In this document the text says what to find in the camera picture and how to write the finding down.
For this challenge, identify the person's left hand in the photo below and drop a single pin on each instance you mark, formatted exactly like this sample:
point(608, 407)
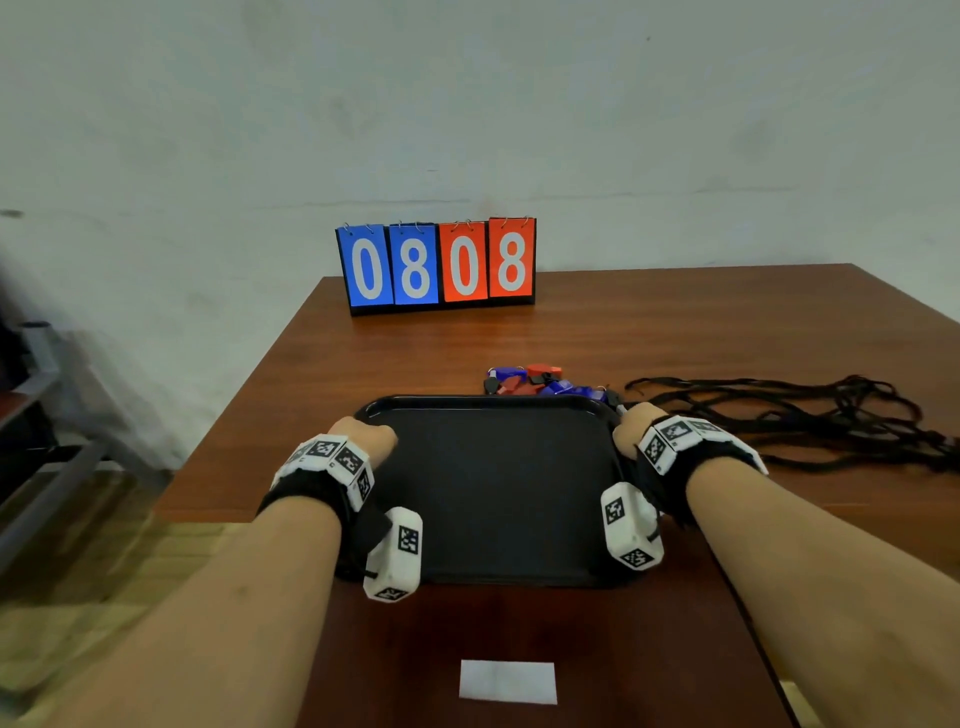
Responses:
point(371, 439)

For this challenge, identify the person's right hand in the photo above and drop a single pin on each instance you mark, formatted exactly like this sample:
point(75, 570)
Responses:
point(634, 424)

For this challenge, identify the black plastic tray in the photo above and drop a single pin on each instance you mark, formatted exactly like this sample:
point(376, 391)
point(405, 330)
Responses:
point(502, 487)

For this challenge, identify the person's left forearm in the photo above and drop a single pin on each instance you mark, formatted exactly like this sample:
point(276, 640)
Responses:
point(225, 637)

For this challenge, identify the person's right forearm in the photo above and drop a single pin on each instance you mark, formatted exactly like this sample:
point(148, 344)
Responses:
point(825, 615)

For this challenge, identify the black wristband with marker tags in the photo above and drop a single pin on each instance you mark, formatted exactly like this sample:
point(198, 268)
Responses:
point(330, 454)
point(675, 435)

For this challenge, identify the blue and red flip scoreboard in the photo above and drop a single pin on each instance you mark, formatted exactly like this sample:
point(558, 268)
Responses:
point(465, 270)

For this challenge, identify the white paper label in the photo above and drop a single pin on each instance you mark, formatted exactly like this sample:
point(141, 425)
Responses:
point(508, 682)

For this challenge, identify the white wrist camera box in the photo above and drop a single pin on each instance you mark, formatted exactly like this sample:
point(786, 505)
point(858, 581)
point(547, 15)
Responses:
point(630, 532)
point(394, 559)

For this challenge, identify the black chair with grey frame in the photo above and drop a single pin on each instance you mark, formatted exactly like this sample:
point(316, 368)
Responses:
point(37, 352)

